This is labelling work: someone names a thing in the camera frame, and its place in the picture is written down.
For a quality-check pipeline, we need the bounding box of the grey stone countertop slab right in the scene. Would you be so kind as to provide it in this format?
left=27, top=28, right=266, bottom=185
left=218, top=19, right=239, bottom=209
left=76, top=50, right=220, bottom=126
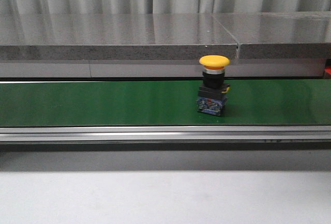
left=213, top=11, right=330, bottom=59

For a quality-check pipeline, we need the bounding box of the grey stone countertop slab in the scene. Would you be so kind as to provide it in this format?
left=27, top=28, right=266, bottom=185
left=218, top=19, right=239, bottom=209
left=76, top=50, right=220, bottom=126
left=213, top=11, right=330, bottom=59
left=1, top=13, right=237, bottom=61

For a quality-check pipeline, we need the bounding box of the red plastic tray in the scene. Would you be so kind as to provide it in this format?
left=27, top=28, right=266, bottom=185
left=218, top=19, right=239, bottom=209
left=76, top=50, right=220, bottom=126
left=323, top=66, right=331, bottom=79

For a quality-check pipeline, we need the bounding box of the green conveyor belt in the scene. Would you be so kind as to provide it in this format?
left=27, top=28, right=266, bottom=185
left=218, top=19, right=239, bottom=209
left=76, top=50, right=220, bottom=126
left=1, top=79, right=330, bottom=127

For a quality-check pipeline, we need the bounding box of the grey stone countertop slab left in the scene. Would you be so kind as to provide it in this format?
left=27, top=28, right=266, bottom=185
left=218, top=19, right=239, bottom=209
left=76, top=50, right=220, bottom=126
left=1, top=13, right=237, bottom=61

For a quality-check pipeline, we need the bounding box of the aluminium conveyor side rail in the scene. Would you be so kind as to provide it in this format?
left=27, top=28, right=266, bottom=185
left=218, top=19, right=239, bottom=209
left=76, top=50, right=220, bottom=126
left=1, top=125, right=330, bottom=145

